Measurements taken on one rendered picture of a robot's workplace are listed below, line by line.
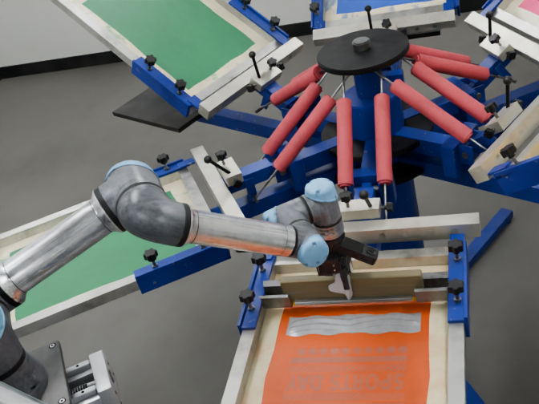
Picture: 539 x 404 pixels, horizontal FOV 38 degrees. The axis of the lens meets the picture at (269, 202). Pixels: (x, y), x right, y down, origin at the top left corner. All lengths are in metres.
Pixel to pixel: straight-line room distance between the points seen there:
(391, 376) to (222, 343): 1.72
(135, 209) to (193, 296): 2.27
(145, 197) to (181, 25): 1.76
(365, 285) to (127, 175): 0.73
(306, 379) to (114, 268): 0.87
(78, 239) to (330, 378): 0.71
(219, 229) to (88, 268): 1.03
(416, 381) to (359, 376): 0.14
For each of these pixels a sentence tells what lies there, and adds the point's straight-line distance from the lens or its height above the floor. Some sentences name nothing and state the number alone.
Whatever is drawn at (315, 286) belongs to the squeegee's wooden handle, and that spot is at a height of 1.04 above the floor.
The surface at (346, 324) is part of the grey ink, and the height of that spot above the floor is 0.96.
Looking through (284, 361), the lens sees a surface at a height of 0.96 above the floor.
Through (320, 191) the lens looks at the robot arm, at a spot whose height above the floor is 1.36.
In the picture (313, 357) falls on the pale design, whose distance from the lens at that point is 2.05.
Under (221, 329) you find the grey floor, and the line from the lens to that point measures 3.66.
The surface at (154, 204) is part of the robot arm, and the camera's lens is 1.64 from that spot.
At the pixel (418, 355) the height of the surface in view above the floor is 0.96.
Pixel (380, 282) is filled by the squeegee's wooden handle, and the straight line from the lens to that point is 2.08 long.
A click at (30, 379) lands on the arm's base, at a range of 1.80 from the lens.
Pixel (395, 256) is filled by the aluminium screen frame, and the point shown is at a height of 0.99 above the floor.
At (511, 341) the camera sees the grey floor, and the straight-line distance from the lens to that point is 3.34.
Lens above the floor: 2.41
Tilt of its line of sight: 34 degrees down
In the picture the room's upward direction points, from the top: 16 degrees counter-clockwise
